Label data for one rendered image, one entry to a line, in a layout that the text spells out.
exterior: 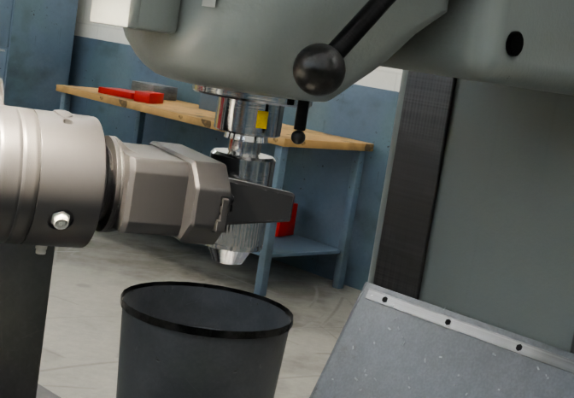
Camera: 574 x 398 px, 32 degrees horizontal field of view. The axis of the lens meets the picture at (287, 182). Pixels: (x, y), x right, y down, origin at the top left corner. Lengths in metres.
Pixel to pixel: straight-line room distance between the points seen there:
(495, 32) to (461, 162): 0.34
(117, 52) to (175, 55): 7.28
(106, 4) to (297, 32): 0.12
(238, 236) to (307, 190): 5.67
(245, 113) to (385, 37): 0.11
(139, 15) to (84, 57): 7.65
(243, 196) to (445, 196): 0.41
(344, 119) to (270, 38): 5.57
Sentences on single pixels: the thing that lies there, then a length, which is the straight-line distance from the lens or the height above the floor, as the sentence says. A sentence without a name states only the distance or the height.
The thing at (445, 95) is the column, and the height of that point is 1.32.
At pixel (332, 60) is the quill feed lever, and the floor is 1.34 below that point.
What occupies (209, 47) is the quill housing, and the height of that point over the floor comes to 1.34.
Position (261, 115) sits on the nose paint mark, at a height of 1.29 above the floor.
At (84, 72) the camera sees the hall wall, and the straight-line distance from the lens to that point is 8.25.
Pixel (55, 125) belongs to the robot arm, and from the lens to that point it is 0.66.
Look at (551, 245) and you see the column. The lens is 1.00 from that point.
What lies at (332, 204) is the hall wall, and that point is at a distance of 6.23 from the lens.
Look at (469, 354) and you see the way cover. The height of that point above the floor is 1.07.
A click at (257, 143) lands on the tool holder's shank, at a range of 0.72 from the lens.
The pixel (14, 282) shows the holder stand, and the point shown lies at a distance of 1.00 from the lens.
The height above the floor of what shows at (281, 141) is 0.86.
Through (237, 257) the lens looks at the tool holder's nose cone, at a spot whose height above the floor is 1.19.
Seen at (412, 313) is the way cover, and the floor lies 1.09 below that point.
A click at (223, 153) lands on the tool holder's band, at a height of 1.26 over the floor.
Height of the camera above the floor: 1.34
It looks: 7 degrees down
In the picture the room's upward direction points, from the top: 9 degrees clockwise
